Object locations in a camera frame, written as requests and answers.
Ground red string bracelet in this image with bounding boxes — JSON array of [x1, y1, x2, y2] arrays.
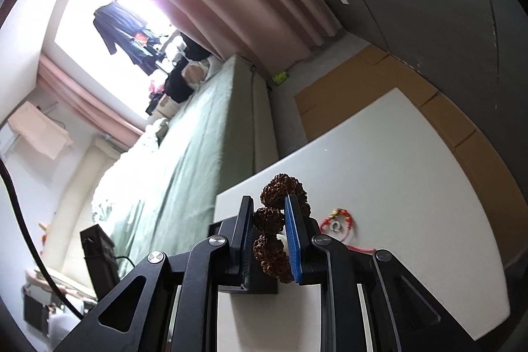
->
[[318, 206, 378, 254]]

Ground brown rudraksha bead bracelet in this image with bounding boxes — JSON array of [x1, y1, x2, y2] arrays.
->
[[251, 172, 313, 284]]

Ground black jewelry box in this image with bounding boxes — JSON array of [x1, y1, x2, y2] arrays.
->
[[209, 217, 278, 295]]

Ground green bed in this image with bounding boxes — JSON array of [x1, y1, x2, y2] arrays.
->
[[91, 54, 278, 276]]

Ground white table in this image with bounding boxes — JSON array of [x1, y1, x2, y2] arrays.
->
[[214, 89, 510, 338]]

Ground pink curtain left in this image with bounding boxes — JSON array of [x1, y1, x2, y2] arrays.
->
[[37, 53, 143, 147]]

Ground pink hanging cloth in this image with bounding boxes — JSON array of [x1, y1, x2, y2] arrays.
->
[[7, 102, 73, 160]]

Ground black bag on bed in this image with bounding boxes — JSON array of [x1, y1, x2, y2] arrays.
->
[[164, 33, 212, 104]]

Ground brown cardboard sheet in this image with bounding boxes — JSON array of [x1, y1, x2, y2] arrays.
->
[[294, 45, 527, 265]]

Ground small green object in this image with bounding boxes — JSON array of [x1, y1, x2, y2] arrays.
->
[[272, 72, 289, 86]]

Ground dark hanging clothes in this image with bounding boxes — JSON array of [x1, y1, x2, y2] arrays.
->
[[93, 2, 166, 76]]

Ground black cable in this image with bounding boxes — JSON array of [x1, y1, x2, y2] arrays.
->
[[0, 159, 86, 320]]

